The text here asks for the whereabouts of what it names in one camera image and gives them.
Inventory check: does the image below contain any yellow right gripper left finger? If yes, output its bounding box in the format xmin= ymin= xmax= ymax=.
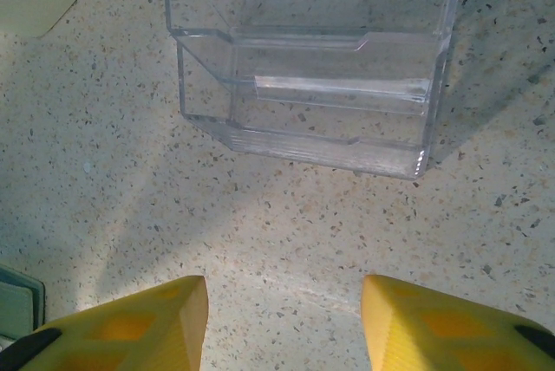
xmin=0 ymin=274 xmax=212 ymax=371

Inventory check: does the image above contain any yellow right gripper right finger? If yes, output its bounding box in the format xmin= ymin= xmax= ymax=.
xmin=360 ymin=274 xmax=555 ymax=371

